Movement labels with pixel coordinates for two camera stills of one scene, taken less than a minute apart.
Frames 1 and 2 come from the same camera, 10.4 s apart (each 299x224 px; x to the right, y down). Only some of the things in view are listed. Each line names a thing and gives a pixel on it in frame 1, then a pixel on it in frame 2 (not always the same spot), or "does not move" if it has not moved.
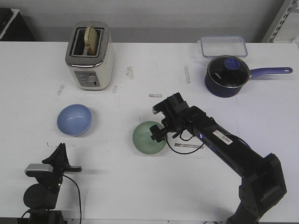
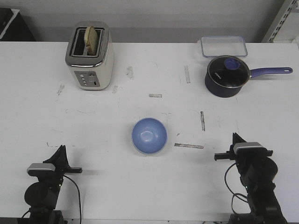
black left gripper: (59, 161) does not move
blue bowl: (74, 120) -> (149, 136)
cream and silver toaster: (92, 72) does not move
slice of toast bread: (91, 40) does not move
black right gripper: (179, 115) -> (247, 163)
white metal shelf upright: (279, 20) does not move
